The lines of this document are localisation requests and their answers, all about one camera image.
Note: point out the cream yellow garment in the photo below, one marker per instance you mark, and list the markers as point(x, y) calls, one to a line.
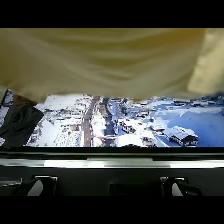
point(100, 63)

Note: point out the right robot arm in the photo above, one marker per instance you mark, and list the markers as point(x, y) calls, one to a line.
point(178, 188)

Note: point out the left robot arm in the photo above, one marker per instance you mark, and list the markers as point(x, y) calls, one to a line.
point(35, 188)

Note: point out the brown garment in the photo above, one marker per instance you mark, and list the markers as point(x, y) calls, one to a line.
point(22, 100)

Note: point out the dark grey garment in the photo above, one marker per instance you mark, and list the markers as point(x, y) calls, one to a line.
point(20, 125)

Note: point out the silver frame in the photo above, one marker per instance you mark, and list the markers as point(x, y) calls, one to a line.
point(116, 163)

